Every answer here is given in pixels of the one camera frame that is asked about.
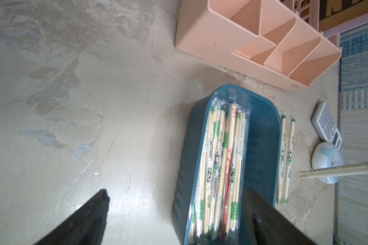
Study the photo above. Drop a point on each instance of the teal plastic storage box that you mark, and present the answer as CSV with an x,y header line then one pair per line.
x,y
262,155

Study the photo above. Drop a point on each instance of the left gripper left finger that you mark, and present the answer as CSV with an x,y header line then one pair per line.
x,y
86,226

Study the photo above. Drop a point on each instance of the wrapped chopsticks far left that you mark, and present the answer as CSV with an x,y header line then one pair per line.
x,y
199,217

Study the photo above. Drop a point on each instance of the chopsticks pair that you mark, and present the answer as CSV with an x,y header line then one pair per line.
x,y
282,157
289,161

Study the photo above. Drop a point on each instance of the white round alarm clock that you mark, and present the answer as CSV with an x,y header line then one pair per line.
x,y
326,155

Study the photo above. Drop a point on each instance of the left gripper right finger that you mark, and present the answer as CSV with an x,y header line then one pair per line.
x,y
266,226

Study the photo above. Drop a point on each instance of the pink desktop file organizer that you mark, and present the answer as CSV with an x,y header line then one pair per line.
x,y
261,39

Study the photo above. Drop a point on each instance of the chopsticks green label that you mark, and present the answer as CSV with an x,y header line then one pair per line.
x,y
346,170

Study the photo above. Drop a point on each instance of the wrapped chopsticks red print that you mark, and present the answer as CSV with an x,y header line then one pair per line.
x,y
228,161

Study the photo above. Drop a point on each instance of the white calculator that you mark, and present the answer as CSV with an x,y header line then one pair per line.
x,y
325,125

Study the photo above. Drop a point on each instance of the wrapped chopsticks far right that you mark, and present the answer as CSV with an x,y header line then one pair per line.
x,y
236,150

